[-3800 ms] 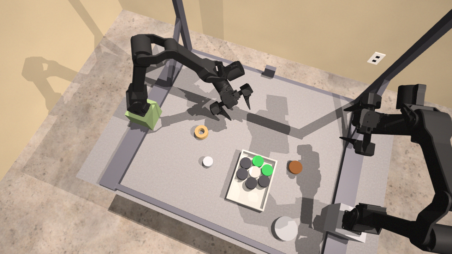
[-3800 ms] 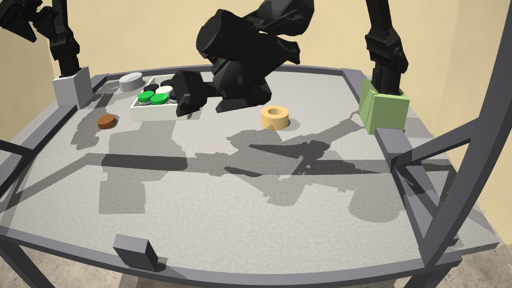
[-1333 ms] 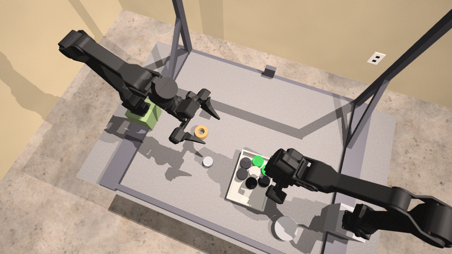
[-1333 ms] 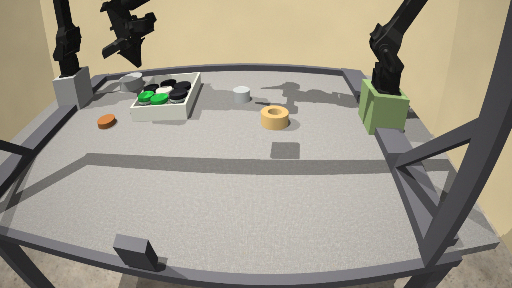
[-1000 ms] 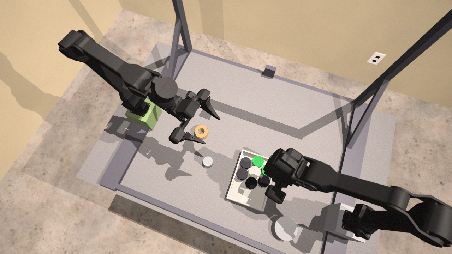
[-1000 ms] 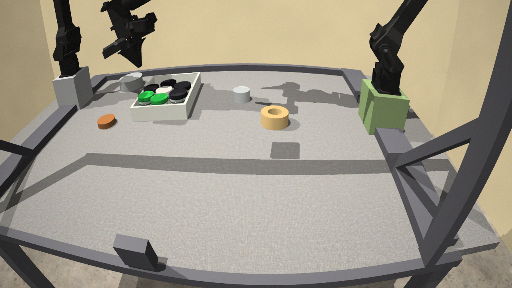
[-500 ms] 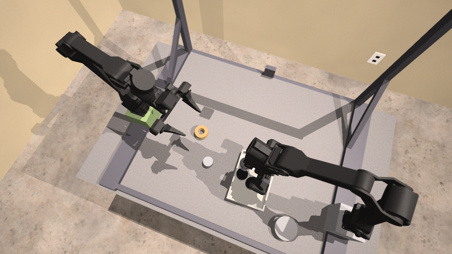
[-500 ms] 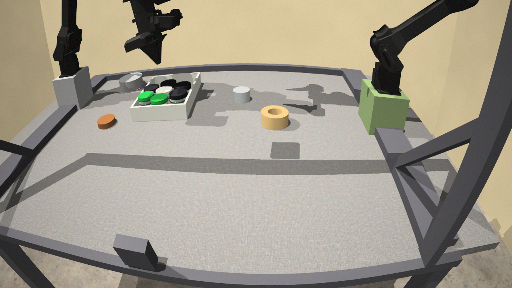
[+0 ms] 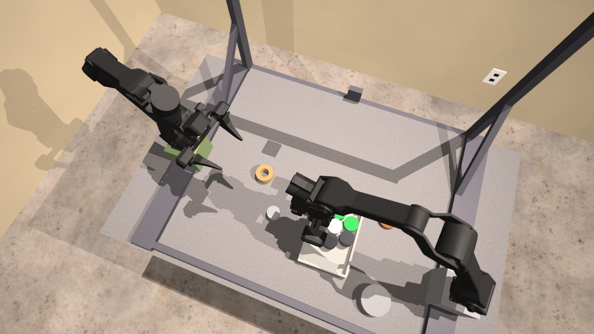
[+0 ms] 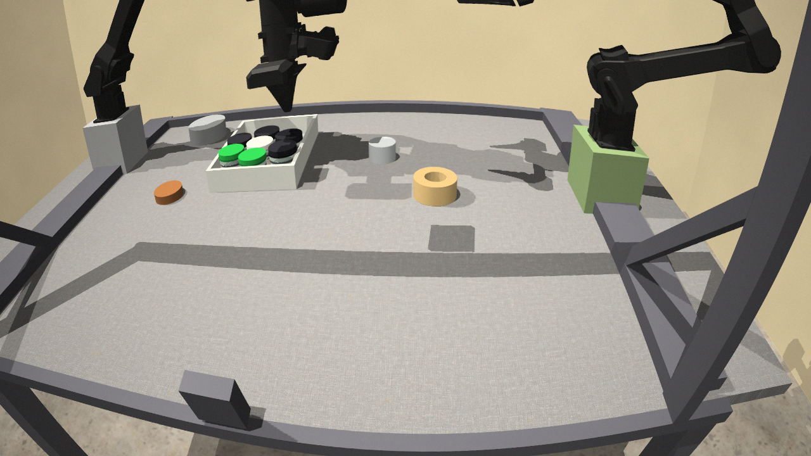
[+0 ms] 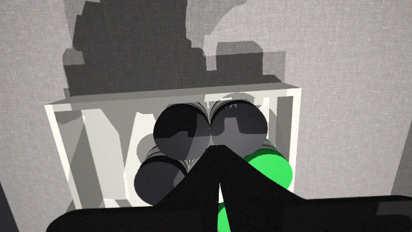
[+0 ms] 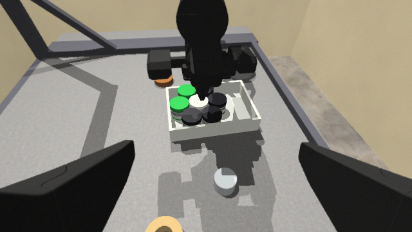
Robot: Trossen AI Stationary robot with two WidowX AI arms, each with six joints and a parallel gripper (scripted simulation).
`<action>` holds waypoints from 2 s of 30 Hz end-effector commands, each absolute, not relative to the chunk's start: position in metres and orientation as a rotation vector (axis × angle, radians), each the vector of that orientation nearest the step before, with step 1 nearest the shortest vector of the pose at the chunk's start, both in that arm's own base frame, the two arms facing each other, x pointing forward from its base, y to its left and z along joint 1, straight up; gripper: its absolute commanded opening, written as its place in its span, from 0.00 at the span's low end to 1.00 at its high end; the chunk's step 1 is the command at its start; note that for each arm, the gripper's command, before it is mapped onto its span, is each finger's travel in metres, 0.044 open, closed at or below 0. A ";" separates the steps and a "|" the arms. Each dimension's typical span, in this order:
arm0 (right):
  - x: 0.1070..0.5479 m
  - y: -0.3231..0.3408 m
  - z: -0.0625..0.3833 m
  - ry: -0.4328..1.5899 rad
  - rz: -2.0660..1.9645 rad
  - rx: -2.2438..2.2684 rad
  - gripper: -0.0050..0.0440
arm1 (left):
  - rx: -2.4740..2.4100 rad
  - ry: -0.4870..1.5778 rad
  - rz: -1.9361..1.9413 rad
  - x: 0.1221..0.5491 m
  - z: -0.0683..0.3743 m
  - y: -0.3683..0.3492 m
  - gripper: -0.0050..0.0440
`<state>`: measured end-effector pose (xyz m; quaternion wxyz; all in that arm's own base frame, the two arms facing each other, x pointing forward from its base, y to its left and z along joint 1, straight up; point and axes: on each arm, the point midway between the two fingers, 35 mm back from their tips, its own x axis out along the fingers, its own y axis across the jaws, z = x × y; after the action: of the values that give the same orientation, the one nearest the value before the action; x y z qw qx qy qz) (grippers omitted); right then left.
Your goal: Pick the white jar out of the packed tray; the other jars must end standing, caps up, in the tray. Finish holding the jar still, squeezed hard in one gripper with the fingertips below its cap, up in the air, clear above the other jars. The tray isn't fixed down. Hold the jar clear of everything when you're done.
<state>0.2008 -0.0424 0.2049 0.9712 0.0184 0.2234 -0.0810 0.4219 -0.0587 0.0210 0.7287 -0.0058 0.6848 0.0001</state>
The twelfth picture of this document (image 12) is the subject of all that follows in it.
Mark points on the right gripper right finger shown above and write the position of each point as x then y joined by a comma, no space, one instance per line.
357,196

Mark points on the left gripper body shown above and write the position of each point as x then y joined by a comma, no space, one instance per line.
159,62

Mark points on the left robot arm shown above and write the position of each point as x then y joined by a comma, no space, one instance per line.
202,23

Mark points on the tan roll of tape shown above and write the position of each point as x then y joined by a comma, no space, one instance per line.
164,223

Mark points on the white tray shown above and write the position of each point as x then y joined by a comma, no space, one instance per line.
240,114

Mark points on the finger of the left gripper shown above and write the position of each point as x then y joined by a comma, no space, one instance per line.
204,91
198,90

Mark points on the brown round disc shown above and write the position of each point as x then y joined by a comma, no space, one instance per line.
164,82

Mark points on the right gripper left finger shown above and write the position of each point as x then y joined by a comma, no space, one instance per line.
77,197

